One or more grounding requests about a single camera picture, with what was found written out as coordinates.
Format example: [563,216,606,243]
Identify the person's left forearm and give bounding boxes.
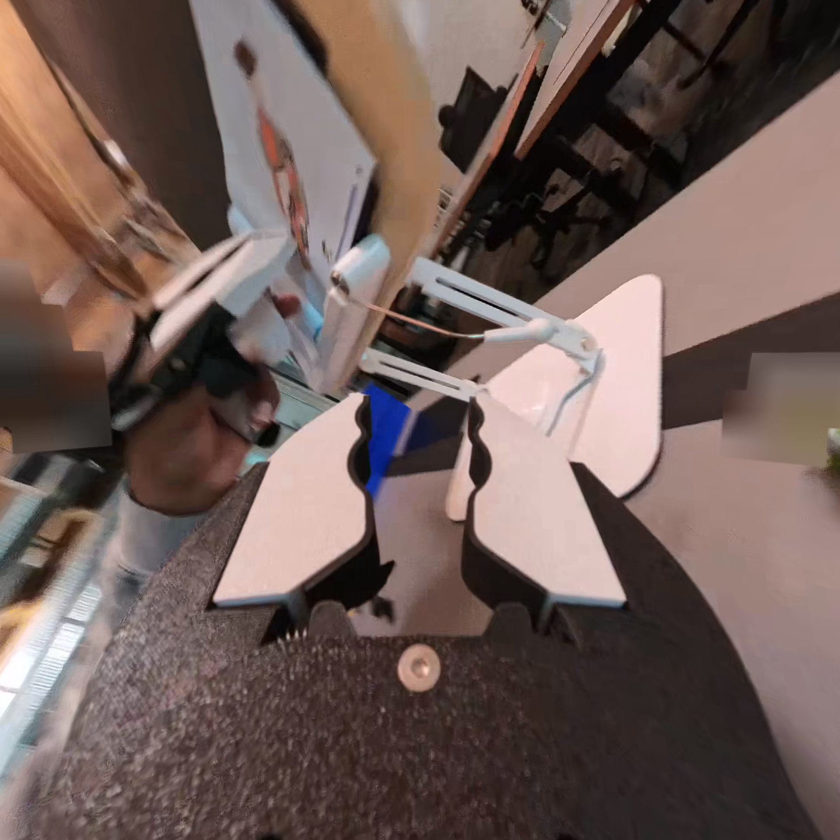
[108,483,191,598]

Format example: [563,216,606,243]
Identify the white book stand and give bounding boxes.
[322,234,665,521]

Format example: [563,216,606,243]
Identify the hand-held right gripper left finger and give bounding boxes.
[213,392,382,607]

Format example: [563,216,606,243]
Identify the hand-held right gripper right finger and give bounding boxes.
[460,392,628,609]

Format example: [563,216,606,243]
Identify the instruction booklet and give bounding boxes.
[191,0,382,388]

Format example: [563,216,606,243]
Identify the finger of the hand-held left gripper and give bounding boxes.
[147,233,291,322]
[217,292,300,368]

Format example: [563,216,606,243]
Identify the person's left hand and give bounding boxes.
[125,296,305,515]

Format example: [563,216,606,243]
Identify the blue storage bin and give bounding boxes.
[360,381,416,502]

